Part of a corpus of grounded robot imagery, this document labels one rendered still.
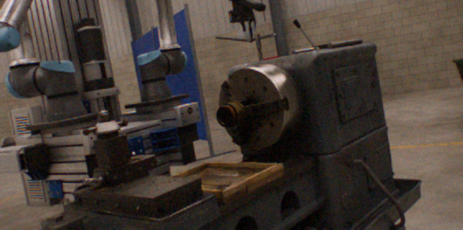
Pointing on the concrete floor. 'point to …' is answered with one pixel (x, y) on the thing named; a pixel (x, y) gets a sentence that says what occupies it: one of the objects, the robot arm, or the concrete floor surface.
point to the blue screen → (184, 33)
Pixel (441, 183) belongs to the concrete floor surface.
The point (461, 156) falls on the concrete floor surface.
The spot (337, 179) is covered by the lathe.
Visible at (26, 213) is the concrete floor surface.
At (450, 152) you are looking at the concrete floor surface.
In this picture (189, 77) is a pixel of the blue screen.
